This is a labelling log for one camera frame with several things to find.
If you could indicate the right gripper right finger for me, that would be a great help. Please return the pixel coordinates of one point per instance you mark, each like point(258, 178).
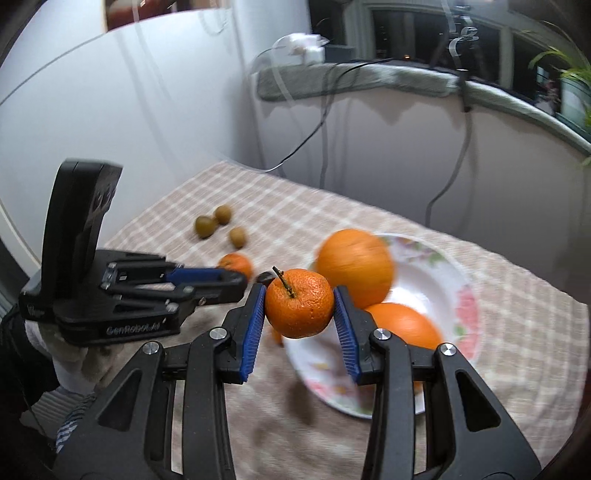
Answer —
point(434, 415)

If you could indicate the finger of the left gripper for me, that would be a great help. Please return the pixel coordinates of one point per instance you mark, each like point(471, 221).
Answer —
point(229, 289)
point(198, 275)

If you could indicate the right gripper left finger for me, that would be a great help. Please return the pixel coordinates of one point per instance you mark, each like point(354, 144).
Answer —
point(163, 416)

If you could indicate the large orange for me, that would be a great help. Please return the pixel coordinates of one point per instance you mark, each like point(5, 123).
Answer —
point(413, 327)
point(360, 261)

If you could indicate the mandarin with stem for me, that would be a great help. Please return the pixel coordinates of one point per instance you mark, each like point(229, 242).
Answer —
point(299, 303)

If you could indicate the kiwi front left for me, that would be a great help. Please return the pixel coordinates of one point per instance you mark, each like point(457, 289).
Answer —
point(205, 226)

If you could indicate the middle mandarin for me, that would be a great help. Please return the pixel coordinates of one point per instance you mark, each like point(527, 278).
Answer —
point(236, 262)

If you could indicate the kiwi back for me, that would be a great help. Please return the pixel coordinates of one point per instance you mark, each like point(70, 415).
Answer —
point(223, 214)

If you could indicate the kiwi near orange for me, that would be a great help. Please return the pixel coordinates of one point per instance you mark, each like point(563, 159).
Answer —
point(238, 238)

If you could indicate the pink plaid tablecloth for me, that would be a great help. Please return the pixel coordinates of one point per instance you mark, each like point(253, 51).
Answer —
point(534, 354)

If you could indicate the white floral plate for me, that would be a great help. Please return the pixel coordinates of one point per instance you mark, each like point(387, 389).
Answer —
point(429, 281)

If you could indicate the grey windowsill cloth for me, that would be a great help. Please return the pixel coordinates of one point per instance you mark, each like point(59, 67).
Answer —
point(303, 82)

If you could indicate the white power strip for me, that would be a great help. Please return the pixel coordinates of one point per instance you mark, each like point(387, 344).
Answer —
point(299, 49)

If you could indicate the potted spider plant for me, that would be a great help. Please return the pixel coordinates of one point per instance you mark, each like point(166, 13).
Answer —
point(572, 69)

